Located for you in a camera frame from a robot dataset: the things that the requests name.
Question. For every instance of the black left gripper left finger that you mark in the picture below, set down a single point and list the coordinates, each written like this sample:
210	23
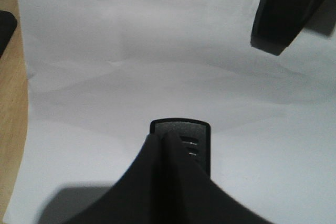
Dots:
134	197

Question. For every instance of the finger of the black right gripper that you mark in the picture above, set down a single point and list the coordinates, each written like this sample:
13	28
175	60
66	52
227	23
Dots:
278	22

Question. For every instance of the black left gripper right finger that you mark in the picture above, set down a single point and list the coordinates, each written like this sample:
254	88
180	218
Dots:
194	197

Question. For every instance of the black computer monitor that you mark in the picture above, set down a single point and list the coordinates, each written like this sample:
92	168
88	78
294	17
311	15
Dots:
8	24

